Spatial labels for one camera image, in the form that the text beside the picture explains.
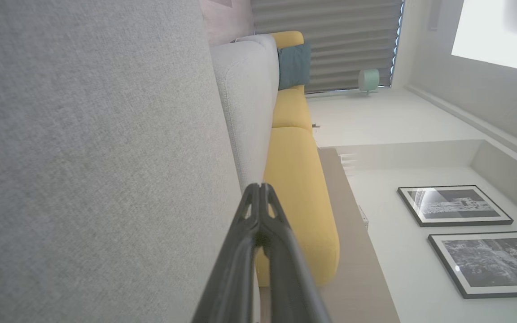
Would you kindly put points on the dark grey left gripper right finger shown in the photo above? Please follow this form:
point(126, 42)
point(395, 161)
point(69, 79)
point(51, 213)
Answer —
point(290, 278)

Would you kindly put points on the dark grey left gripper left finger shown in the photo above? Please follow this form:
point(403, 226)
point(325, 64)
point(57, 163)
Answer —
point(231, 278)

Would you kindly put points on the long yellow sofa back cushion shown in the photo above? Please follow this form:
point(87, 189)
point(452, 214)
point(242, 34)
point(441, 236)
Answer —
point(299, 193)

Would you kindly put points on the white slatted vent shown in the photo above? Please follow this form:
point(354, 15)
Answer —
point(349, 162)

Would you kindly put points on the short yellow sofa back cushion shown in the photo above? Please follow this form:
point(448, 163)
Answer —
point(292, 110)

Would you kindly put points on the rounded grey sofa seat cushion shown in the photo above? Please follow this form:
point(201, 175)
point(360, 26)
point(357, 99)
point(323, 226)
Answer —
point(249, 103)

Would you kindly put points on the small black framed picture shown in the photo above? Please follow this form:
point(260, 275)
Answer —
point(456, 205)

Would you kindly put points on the large black framed picture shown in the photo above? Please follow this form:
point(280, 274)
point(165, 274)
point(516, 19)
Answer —
point(496, 264)

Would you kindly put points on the teal throw pillow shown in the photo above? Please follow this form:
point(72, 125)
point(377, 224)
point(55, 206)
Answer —
point(294, 65)

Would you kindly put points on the mint green lamp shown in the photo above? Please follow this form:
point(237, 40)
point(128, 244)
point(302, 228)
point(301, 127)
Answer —
point(368, 80)

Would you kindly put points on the yellow sofa armrest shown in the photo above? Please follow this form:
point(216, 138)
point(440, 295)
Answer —
point(287, 39)

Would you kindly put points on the grey pleated curtain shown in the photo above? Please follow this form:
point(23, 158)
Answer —
point(339, 40)

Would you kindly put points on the bright recessed ceiling light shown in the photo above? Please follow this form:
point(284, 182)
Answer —
point(492, 36)

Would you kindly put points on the beige wooden wall ledge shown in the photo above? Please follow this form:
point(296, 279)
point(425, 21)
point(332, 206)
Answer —
point(357, 269)

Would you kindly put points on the white wall socket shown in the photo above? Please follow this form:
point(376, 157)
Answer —
point(364, 217)

